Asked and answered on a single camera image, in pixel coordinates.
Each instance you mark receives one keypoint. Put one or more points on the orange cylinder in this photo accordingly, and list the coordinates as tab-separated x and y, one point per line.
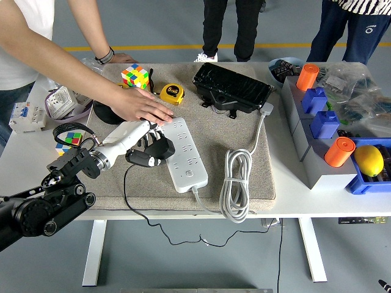
307	76
339	152

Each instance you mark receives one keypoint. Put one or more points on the grey box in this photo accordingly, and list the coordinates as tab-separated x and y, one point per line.
317	171
290	97

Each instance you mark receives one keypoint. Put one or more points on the light blue bowl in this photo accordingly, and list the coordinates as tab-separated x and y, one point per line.
272	74

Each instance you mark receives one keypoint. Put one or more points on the white circuit breaker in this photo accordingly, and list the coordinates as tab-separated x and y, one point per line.
27	117

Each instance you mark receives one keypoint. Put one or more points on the person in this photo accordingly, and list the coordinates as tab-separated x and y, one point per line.
215	27
363	33
18	61

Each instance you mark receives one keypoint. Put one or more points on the white three-pin plug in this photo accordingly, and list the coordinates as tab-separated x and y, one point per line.
267	109

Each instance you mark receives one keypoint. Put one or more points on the black grey wristband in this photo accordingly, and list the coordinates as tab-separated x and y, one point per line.
105	56

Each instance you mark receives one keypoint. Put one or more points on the white shoe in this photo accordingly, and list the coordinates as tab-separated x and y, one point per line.
206	57

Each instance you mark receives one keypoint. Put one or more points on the person's right forearm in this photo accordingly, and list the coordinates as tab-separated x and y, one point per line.
70	70

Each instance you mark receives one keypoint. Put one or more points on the grey under-table bracket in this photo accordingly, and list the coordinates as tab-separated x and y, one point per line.
272	223

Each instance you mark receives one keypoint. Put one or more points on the white table leg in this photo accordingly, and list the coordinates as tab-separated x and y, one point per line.
93	253
313	253

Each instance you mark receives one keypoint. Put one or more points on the black table control panel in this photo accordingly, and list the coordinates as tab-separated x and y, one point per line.
360	220

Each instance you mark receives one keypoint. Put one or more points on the black fabric pouch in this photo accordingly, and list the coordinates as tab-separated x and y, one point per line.
102	114

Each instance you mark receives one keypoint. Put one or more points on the black power adapter plug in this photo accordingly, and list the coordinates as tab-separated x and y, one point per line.
162	149

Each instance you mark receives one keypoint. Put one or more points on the white power strip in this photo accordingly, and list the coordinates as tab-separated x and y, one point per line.
189	164

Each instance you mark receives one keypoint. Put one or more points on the person's left forearm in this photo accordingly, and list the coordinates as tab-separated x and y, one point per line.
88	27

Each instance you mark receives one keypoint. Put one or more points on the clear bag with white label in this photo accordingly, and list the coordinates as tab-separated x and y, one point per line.
342	81

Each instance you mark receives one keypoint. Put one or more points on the yellow tape measure 5m print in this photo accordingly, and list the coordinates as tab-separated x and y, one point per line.
171	93

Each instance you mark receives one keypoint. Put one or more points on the grey-brown mat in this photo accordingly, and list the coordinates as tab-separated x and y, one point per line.
214	137

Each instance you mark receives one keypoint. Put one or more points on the blue plastic bin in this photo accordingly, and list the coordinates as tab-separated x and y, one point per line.
355	186

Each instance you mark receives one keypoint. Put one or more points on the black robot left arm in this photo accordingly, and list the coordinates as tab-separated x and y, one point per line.
46	210

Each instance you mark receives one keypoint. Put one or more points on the dark electronic parts packets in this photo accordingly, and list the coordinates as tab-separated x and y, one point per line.
285	68

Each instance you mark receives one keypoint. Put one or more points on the colourful puzzle cube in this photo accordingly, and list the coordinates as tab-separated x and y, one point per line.
134	74
71	138

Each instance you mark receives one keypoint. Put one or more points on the person's right hand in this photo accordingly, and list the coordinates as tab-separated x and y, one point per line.
137	105

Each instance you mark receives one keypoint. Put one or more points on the green plastic piece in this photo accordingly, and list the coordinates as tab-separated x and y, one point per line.
344	122
328	106

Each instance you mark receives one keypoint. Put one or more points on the clear bag of black parts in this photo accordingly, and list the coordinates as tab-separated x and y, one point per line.
91	65

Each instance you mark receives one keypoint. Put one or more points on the yellow lemon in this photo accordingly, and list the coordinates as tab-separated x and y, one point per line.
369	161

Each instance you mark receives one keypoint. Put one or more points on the person's left hand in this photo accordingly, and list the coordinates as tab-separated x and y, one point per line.
123	58

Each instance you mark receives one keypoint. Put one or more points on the blue block with knob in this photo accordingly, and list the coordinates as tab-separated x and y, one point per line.
325	125
314	102

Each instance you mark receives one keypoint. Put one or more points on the clear bag of green parts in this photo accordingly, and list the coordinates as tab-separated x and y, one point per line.
369	113

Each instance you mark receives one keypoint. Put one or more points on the black glossy wrapped device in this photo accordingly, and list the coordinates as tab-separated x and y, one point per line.
232	85

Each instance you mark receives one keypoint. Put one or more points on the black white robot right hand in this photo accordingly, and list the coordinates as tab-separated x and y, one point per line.
385	284

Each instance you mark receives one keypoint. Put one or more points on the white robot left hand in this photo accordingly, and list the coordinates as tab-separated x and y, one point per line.
122	140

